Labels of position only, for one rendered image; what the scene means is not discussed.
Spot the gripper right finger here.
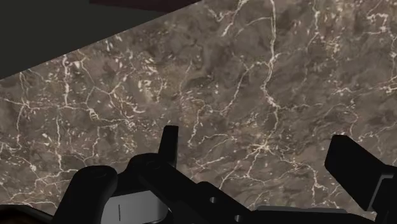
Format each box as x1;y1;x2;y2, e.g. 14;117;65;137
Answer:
324;134;397;224

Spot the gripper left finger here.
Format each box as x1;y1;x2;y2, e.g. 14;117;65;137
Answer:
52;125;253;224

